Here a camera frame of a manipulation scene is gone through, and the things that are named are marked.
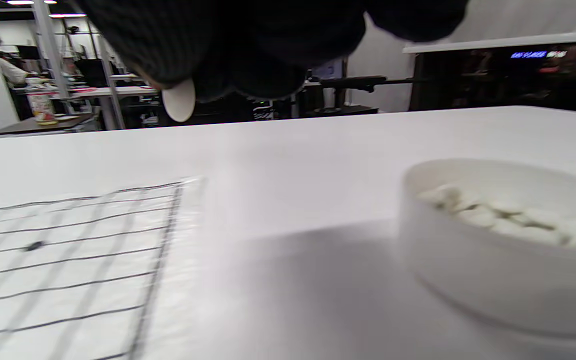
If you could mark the person's right hand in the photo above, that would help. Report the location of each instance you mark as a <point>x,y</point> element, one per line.
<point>248,40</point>

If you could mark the single white Go stone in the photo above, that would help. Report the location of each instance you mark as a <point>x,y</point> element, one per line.
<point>179,102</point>

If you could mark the pile of white Go stones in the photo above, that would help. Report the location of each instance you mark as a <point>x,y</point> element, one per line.
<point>513,220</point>

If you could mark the clear drink bottle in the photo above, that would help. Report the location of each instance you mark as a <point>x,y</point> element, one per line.
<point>42,106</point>

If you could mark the brown side table top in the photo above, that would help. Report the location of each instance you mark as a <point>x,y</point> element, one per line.
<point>38,126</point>

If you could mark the black computer tower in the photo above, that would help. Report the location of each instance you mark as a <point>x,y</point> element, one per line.
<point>508,80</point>

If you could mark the grid board sheet in plastic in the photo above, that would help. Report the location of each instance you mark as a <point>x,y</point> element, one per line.
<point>68,265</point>

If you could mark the white round container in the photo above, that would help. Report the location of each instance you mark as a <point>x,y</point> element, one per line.
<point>493,290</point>

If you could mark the grey metal frame post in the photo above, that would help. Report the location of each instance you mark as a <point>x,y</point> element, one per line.
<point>50,45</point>
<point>110,90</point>

